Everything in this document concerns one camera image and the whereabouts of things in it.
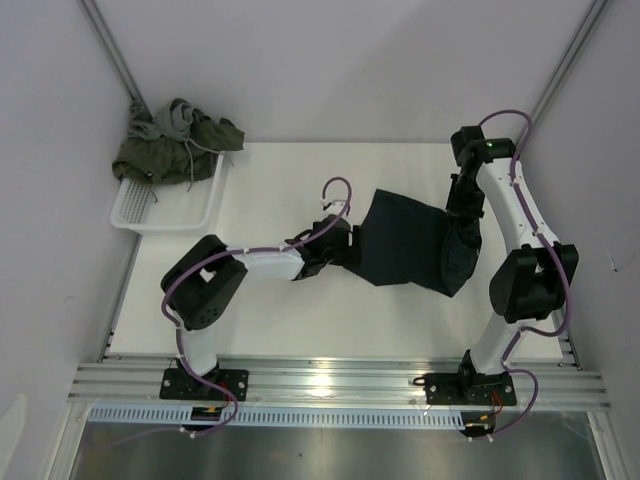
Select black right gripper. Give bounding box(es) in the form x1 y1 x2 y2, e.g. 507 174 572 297
446 174 486 230

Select dark navy shorts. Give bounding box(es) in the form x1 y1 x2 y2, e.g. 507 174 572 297
344 189 482 297

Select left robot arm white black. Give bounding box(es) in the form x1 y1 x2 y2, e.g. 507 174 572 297
161 214 359 400

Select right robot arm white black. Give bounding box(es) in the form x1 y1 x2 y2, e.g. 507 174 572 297
446 125 579 404

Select olive green shorts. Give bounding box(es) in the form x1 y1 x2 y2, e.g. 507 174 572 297
112 117 245 185

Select white plastic basket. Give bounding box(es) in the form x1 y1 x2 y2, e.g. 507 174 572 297
110 155 229 236

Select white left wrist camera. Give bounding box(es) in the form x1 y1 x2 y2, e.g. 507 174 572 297
321 199 351 216

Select aluminium mounting rail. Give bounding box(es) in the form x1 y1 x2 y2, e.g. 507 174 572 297
68 356 612 412

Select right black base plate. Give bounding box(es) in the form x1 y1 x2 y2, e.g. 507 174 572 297
424 372 517 407

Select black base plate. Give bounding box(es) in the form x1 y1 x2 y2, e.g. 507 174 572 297
424 372 517 407
159 367 249 402

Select grey shorts with drawstring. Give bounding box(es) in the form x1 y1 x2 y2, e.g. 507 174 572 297
128 98 204 143

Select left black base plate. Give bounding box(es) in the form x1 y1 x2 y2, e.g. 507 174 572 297
159 367 249 402

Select right aluminium corner post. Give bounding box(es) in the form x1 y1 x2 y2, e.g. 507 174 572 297
530 0 614 124

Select aluminium corner post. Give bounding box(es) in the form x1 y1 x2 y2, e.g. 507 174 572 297
530 0 614 124
77 0 148 111

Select slotted grey cable duct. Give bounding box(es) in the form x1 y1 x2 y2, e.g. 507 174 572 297
88 403 464 430

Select left aluminium corner post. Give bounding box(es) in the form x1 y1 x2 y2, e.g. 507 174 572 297
77 0 148 111

